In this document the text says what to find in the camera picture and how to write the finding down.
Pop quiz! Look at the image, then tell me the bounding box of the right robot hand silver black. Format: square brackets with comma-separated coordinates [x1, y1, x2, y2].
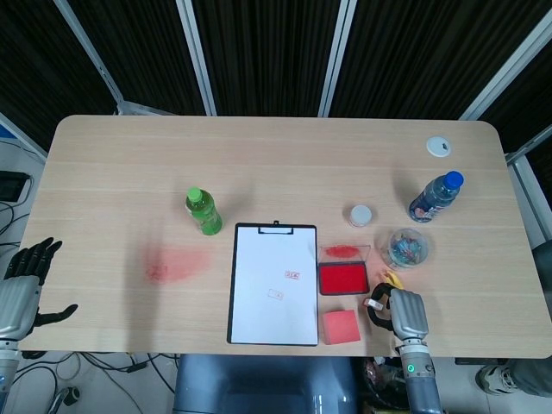
[366, 281, 430, 342]

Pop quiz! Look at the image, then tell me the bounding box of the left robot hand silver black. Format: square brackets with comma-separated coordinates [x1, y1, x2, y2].
[0, 236, 80, 342]

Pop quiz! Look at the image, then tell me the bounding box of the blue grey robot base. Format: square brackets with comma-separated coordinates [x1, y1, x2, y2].
[173, 354, 359, 414]

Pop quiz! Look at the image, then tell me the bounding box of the red ink pad clear lid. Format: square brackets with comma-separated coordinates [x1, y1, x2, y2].
[317, 244, 372, 298]

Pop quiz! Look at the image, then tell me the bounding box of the yellow rubber chicken toy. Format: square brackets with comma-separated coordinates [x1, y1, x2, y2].
[378, 268, 405, 289]

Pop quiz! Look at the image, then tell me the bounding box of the clear cup of paper clips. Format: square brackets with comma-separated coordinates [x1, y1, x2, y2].
[379, 228, 433, 271]

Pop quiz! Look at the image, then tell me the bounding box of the red foam block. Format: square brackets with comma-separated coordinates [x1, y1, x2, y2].
[322, 309, 361, 346]

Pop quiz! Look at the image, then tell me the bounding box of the black trash bin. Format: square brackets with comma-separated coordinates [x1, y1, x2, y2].
[361, 357, 409, 414]

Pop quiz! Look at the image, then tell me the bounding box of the grey sneaker shoe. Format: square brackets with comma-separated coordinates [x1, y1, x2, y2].
[475, 363, 519, 395]

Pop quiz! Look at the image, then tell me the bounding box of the black caster wheel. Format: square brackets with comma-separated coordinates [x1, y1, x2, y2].
[54, 387, 82, 407]

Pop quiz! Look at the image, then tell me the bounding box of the small jar grey lid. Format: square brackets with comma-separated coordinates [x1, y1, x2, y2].
[342, 204, 375, 229]

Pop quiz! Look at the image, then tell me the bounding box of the black screen device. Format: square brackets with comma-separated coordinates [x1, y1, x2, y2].
[0, 170, 34, 204]

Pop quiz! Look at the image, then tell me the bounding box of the blue drink bottle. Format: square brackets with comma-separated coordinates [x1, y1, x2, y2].
[407, 170, 466, 224]

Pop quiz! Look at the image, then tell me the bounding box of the white paper sheet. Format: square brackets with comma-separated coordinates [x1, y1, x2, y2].
[230, 226, 317, 345]

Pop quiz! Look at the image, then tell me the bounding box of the black clipboard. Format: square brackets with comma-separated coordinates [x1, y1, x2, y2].
[226, 220, 320, 347]

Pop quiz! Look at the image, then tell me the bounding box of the green drink bottle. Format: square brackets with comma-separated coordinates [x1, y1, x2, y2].
[185, 185, 224, 237]

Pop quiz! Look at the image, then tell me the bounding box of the white partition frame post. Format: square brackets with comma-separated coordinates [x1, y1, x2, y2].
[458, 19, 552, 122]
[53, 0, 127, 114]
[317, 0, 358, 118]
[175, 0, 217, 116]

